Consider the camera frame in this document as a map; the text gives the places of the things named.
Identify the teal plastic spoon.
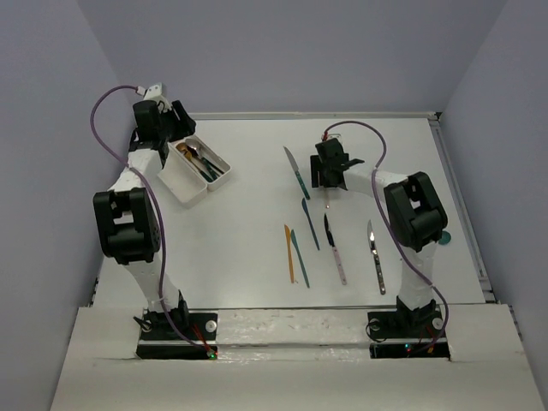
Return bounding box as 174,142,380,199
438,230,452,246

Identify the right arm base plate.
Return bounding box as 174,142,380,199
366,311,450,359

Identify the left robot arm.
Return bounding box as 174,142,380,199
92,99,195,338

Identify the aluminium rail edge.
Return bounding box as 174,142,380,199
190,111,438,121
428,119,499,304

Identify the aluminium rail right edge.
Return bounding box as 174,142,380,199
428,119,499,304

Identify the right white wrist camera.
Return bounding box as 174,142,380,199
325,133,343,142

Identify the steel spoon teal handle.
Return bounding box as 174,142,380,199
185,137,220,180

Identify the beige plastic spoon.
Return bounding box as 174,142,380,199
324,188,331,210

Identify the orange plastic knife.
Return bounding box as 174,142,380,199
284,224,295,284

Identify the steel knife teal handle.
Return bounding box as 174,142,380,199
283,146,310,200

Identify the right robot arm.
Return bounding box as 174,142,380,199
311,139,448,336

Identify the copper spoon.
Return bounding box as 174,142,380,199
176,142,202,171

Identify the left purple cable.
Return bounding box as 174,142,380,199
89,85,215,359

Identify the black spoon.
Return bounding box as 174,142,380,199
202,156,224,175

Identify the white front cover board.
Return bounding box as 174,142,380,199
52,304,544,410

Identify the purple cable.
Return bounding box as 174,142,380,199
321,120,450,356
89,85,215,359

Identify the gold spoon teal handle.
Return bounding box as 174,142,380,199
181,149,217,182

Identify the aluminium rail back edge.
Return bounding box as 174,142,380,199
190,111,438,121

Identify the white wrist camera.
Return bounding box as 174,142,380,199
325,133,343,142
143,83,165,102

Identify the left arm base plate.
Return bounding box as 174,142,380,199
133,311,218,360

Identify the steel knife dark handle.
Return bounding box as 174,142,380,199
367,220,386,295

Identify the white container right compartment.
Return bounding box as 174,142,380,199
169,135,232,192

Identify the white container left compartment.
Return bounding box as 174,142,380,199
158,147,207,209

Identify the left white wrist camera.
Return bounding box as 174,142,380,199
143,83,165,102

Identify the white container compartment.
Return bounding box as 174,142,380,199
158,147,207,209
169,135,232,192

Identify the blue plastic knife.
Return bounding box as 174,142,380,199
301,197,320,251

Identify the steel knife pink handle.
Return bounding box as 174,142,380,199
324,214,347,286

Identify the teal plastic knife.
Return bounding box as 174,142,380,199
290,229,310,289

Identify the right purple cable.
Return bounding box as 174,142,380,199
321,120,450,356

